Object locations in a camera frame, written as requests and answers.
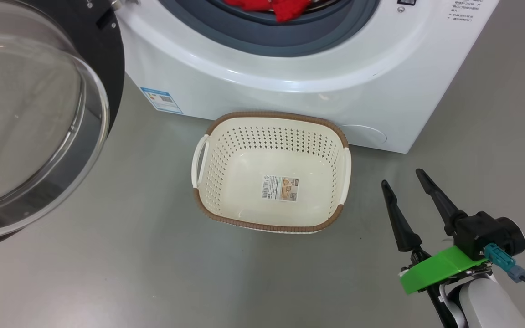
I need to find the round white filter cover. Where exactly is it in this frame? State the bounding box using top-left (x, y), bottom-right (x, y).
top-left (338, 124), bottom-right (387, 147)

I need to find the printed instruction text label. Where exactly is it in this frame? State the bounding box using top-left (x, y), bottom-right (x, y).
top-left (447, 0), bottom-right (483, 22)

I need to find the grey rubber door gasket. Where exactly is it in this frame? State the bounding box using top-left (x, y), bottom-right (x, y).
top-left (160, 0), bottom-right (381, 58)

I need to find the black round glass washer door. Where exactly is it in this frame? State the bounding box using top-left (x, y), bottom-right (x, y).
top-left (0, 0), bottom-right (125, 256)

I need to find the blue energy label sticker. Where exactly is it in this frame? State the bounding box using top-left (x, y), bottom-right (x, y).
top-left (139, 87), bottom-right (184, 114)

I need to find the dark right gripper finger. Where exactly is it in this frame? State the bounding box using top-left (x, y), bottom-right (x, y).
top-left (381, 179), bottom-right (423, 253)
top-left (415, 169), bottom-right (468, 236)

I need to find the cream perforated laundry basket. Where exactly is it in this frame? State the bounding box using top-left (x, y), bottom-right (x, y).
top-left (191, 112), bottom-right (352, 234)

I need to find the red cloth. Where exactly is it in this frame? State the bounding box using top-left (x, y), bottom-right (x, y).
top-left (224, 0), bottom-right (312, 22)

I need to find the paper label sticker with barcode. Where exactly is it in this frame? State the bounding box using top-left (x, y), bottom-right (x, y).
top-left (262, 174), bottom-right (300, 202)

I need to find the teal cable connector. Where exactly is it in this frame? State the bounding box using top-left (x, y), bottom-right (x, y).
top-left (484, 243), bottom-right (525, 283)

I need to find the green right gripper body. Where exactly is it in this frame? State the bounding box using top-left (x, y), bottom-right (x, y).
top-left (399, 246), bottom-right (492, 295)

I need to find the white front-load washing machine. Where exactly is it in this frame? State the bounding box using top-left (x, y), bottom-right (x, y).
top-left (116, 0), bottom-right (500, 154)

